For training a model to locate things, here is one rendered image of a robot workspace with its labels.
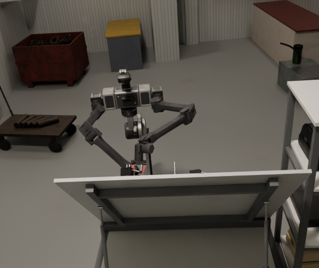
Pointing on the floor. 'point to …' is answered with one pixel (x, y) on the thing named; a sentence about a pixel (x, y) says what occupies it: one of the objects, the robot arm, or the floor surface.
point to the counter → (294, 32)
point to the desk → (124, 44)
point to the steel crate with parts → (51, 57)
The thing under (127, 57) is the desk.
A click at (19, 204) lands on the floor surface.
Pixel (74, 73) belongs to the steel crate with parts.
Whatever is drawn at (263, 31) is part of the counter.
